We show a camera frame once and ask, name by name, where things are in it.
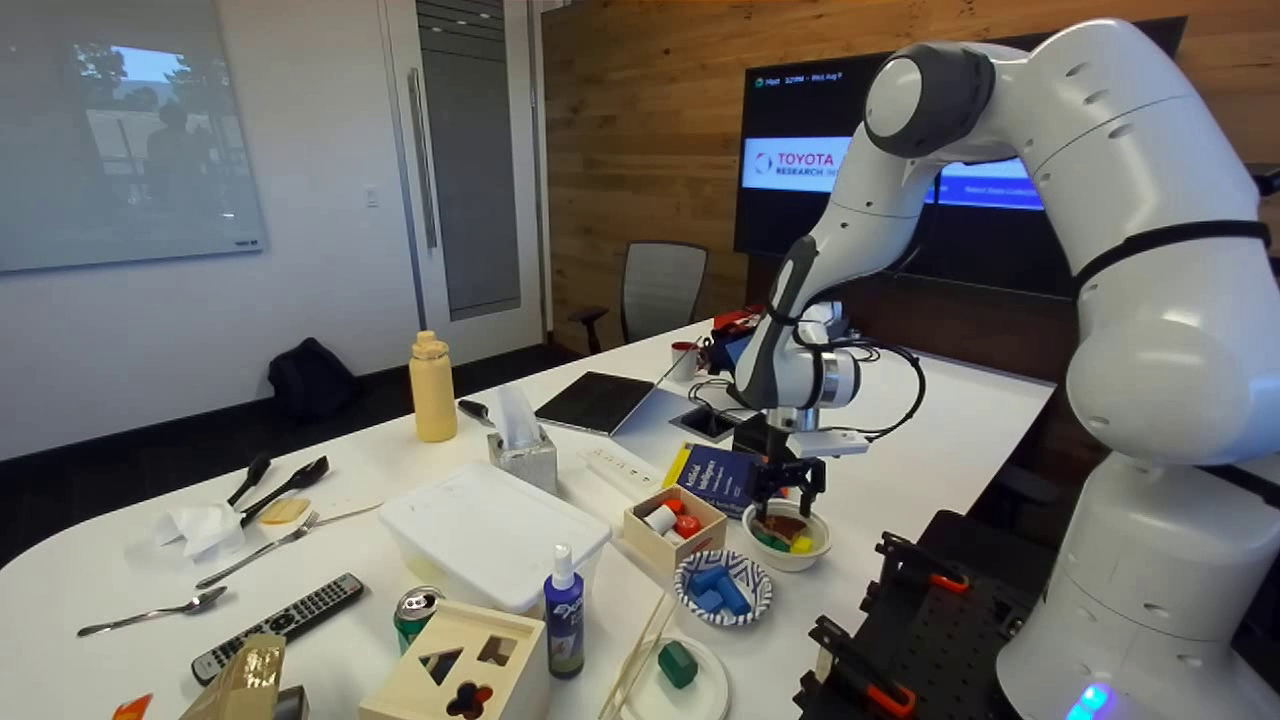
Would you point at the office chair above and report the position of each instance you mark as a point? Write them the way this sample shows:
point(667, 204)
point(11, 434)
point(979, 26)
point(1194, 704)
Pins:
point(661, 285)

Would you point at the green toy block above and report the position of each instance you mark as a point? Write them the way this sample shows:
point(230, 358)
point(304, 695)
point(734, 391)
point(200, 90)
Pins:
point(771, 543)

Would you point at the white power strip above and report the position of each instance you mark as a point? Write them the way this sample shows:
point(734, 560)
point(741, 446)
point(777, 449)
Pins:
point(620, 472)

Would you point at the white plastic bin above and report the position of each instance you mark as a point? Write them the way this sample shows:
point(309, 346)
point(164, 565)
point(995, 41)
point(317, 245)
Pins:
point(492, 535)

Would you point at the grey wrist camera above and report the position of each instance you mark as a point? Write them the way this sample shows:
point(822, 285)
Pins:
point(825, 442)

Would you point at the wooden shape sorter box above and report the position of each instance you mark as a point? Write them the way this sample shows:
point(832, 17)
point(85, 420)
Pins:
point(403, 681)

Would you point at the white napkin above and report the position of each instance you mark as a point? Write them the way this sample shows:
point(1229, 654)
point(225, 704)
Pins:
point(200, 524)

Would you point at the black spoon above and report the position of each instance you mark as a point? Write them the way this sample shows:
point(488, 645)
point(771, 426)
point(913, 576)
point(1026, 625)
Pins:
point(252, 469)

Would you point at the blue book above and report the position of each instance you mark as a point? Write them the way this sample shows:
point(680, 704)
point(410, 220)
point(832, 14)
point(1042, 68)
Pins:
point(714, 477)

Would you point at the black marker pen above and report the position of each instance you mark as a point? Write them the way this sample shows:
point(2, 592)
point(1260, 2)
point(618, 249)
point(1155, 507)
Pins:
point(479, 412)

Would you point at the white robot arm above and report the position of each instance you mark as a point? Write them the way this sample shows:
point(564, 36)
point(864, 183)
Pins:
point(1161, 265)

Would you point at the wall tv monitor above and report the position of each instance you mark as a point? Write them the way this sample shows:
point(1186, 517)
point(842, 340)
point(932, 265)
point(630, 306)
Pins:
point(785, 107)

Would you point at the black remote control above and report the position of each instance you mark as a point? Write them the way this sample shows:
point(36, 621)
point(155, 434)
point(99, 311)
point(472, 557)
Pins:
point(285, 621)

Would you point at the brass wooden object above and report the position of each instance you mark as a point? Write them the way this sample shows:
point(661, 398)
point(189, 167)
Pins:
point(246, 681)

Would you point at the grey tissue box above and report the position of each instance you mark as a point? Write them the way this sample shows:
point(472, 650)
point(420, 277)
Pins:
point(525, 463)

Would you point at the black perforated mounting board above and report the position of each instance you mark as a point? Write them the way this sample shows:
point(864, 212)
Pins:
point(960, 641)

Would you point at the tan bottle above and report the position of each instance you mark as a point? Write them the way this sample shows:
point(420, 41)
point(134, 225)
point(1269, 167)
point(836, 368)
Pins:
point(434, 395)

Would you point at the blue spray bottle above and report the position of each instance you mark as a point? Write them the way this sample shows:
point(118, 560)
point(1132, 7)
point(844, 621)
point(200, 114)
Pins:
point(564, 625)

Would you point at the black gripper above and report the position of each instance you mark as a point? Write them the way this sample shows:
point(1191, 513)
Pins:
point(775, 455)

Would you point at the wall whiteboard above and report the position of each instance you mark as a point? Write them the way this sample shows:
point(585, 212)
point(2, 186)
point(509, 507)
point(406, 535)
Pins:
point(134, 134)

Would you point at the wooden toy box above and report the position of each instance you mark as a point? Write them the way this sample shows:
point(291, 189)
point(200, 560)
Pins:
point(655, 549)

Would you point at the black box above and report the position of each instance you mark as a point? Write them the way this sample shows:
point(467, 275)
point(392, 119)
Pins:
point(702, 420)

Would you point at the silver fork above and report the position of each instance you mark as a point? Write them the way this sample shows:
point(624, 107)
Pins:
point(200, 603)

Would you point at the orange piece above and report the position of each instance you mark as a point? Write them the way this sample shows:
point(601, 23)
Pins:
point(134, 708)

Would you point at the long silver utensil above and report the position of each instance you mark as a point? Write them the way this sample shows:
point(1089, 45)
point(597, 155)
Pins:
point(252, 557)

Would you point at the blue cylinder block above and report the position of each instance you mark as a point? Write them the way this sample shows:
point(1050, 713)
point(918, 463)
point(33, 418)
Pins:
point(711, 585)
point(738, 596)

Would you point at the white bowl with blue items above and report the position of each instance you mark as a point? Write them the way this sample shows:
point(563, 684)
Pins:
point(691, 603)

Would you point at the green soda can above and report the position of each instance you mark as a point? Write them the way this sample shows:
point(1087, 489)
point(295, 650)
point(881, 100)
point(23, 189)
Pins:
point(412, 618)

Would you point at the white door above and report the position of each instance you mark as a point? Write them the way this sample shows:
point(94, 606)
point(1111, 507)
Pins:
point(467, 160)

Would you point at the black laptop tablet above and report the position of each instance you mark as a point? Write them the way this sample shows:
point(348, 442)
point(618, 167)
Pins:
point(601, 398)

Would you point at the wooden spatula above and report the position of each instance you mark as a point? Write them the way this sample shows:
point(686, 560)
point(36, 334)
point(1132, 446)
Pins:
point(283, 508)

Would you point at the green toy piece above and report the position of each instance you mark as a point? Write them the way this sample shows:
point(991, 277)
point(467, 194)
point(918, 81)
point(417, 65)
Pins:
point(678, 663)

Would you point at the brown toy steak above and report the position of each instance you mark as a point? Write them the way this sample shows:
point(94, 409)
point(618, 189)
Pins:
point(788, 508)

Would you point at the white plate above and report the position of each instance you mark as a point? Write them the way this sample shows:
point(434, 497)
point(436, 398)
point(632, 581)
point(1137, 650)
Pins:
point(711, 697)

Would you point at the black backpack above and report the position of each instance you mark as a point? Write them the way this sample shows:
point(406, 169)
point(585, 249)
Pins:
point(313, 380)

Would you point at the black orange clamp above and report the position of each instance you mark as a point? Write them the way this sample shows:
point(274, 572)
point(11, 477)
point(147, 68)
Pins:
point(922, 565)
point(860, 667)

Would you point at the red object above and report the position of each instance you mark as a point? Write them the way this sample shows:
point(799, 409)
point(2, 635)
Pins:
point(734, 321)

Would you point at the yellow toy block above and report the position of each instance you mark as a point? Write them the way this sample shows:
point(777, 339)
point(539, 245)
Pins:
point(806, 546)

